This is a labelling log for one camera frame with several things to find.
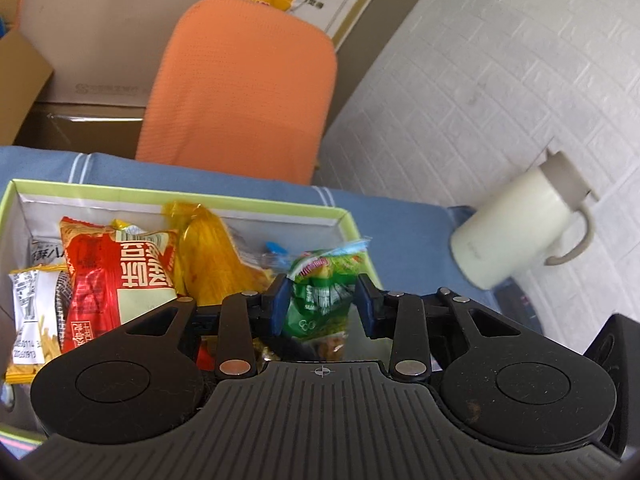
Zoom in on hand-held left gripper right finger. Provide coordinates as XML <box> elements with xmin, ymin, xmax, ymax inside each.
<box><xmin>354</xmin><ymin>274</ymin><xmax>523</xmax><ymax>381</ymax></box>

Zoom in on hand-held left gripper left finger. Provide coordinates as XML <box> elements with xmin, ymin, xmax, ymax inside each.
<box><xmin>122</xmin><ymin>274</ymin><xmax>292</xmax><ymax>380</ymax></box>

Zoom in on green pea snack packet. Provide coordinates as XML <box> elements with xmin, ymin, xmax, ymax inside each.
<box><xmin>280</xmin><ymin>237</ymin><xmax>373</xmax><ymax>341</ymax></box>

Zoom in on blue cookie packet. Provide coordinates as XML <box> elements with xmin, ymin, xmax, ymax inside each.
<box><xmin>262</xmin><ymin>241</ymin><xmax>291</xmax><ymax>266</ymax></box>

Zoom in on yellow bun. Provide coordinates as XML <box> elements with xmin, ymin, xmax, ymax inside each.
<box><xmin>165</xmin><ymin>201</ymin><xmax>276</xmax><ymax>306</ymax></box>

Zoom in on red white snack packet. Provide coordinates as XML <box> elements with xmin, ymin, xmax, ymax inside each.
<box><xmin>60</xmin><ymin>216</ymin><xmax>183</xmax><ymax>353</ymax></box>

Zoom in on light green cardboard box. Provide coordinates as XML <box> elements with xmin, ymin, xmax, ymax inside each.
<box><xmin>0</xmin><ymin>178</ymin><xmax>385</xmax><ymax>448</ymax></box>

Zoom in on yellow fries snack packet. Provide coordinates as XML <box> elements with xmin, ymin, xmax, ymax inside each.
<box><xmin>6</xmin><ymin>267</ymin><xmax>68</xmax><ymax>386</ymax></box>

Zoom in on blue striped tablecloth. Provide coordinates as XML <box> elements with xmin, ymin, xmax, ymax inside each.
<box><xmin>0</xmin><ymin>146</ymin><xmax>546</xmax><ymax>336</ymax></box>

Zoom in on white thermos jug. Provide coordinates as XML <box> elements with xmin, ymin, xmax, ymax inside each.
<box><xmin>450</xmin><ymin>149</ymin><xmax>601</xmax><ymax>291</ymax></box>

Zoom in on orange chair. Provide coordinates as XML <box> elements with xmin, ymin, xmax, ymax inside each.
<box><xmin>136</xmin><ymin>0</ymin><xmax>338</xmax><ymax>185</ymax></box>

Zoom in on white printed snack packet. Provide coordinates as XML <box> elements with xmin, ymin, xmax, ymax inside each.
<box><xmin>30</xmin><ymin>240</ymin><xmax>68</xmax><ymax>273</ymax></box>

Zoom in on brown cardboard box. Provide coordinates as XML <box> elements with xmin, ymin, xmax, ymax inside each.
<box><xmin>0</xmin><ymin>0</ymin><xmax>146</xmax><ymax>161</ymax></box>

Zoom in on wall poster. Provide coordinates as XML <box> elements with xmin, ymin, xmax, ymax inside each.
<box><xmin>212</xmin><ymin>0</ymin><xmax>401</xmax><ymax>53</ymax></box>

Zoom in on brown paper bag blue handles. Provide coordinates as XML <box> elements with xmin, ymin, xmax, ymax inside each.
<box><xmin>20</xmin><ymin>0</ymin><xmax>218</xmax><ymax>108</ymax></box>

